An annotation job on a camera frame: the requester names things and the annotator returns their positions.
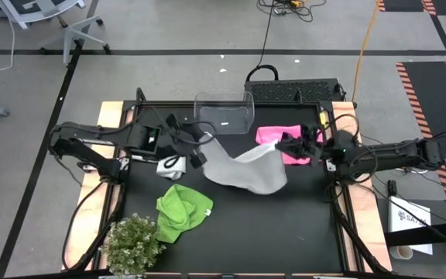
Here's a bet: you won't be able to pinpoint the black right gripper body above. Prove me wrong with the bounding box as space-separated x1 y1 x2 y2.
300 124 325 167

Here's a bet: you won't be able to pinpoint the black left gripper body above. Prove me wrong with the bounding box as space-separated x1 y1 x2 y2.
170 123 207 156

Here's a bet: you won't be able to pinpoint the pink microfiber towel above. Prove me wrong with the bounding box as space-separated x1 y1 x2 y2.
255 124 324 166

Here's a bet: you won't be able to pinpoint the white waffle-weave towel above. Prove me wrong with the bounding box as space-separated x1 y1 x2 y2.
156 154 187 181
199 131 289 196

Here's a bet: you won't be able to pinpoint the clear plastic bin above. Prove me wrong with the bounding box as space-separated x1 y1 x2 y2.
194 91 256 136

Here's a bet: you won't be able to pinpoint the green microfiber towel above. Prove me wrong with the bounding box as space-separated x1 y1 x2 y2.
156 183 214 244

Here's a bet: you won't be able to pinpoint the black computer case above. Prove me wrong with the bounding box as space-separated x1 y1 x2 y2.
243 78 342 104

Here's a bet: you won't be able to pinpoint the small potted plant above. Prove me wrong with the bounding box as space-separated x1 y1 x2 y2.
100 212 167 278

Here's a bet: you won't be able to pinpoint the black mat orange-striped edges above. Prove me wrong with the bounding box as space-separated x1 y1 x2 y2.
395 60 446 222
376 0 437 13

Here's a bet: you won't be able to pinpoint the tape roll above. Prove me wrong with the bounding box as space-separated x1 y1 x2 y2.
389 244 414 261

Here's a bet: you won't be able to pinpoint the black metal beam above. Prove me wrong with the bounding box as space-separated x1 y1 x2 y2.
384 219 446 248

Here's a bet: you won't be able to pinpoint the dark desk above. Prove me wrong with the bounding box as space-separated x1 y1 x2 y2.
377 193 446 268

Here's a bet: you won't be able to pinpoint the grey office chair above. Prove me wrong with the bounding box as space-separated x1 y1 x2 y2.
0 0 112 65

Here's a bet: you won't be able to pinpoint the black aluminium table frame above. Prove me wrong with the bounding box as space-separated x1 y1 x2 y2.
62 87 393 279

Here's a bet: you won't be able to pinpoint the black power cable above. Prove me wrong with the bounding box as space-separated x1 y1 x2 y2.
245 0 280 83

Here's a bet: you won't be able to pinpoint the yellow cable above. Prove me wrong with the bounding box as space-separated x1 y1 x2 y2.
352 0 381 103

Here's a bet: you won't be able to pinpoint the tangled black cables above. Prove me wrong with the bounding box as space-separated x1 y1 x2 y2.
257 0 328 22

